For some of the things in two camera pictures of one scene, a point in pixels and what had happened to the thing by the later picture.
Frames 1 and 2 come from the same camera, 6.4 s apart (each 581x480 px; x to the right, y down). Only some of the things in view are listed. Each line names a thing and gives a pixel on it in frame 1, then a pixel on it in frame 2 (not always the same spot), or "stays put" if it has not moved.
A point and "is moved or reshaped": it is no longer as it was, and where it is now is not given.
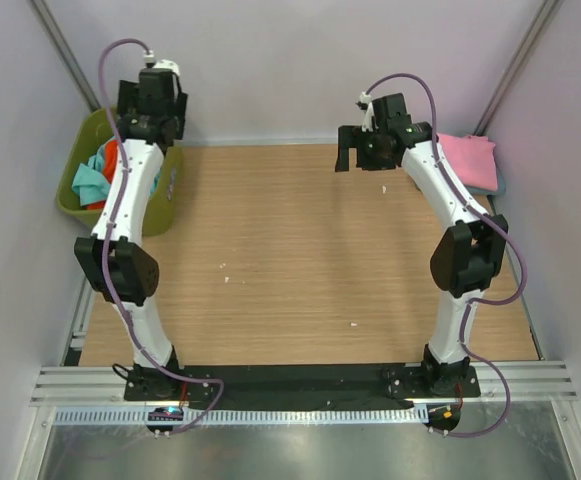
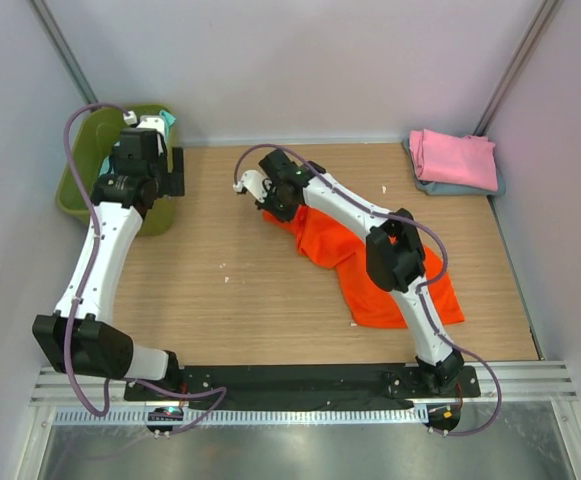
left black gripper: (128, 95) → (172, 182)
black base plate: (277, 386) stays put
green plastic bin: (160, 210) stays put
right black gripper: (351, 137) → (286, 215)
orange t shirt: (110, 159) is moved or reshaped
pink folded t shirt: (473, 159) stays put
